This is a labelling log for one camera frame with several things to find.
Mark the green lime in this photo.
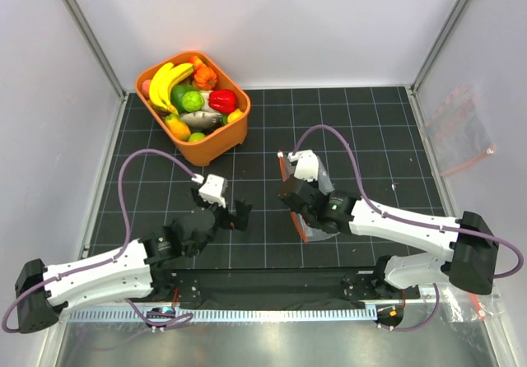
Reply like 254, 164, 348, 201
188, 132, 206, 143

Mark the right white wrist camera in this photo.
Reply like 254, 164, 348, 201
287, 150, 319, 182

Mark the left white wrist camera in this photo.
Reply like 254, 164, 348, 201
198, 174, 227, 208

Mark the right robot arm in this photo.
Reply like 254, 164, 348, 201
278, 176, 499, 298

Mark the orange yellow mango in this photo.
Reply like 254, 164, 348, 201
164, 114, 191, 142

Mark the light green round fruit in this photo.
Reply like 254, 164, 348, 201
181, 91, 205, 112

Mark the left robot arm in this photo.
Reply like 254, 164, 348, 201
12, 188, 253, 334

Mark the grey beige fish toy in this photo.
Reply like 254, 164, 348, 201
180, 110, 222, 129

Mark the red bell pepper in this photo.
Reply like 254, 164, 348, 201
208, 89, 237, 114

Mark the pink peach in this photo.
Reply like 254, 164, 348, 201
141, 79, 152, 100

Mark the slotted cable duct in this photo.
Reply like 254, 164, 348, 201
69, 305, 377, 323

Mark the black grid mat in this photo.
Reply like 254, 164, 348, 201
83, 87, 443, 269

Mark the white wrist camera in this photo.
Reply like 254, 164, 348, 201
287, 150, 319, 182
198, 174, 227, 208

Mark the orange plastic basket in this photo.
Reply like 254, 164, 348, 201
135, 51, 251, 166

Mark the spare zip bags pile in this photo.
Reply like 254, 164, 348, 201
440, 287, 505, 323

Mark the clear zip bag red zipper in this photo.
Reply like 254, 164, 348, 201
277, 151, 334, 243

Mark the green bell pepper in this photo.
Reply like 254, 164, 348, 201
170, 84, 194, 114

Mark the small orange pumpkin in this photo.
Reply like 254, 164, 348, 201
194, 66, 218, 91

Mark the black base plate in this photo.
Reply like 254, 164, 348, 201
132, 267, 420, 311

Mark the yellow lemon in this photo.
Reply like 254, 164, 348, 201
226, 109, 244, 124

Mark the yellow banana bunch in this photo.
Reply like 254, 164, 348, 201
149, 62, 194, 114

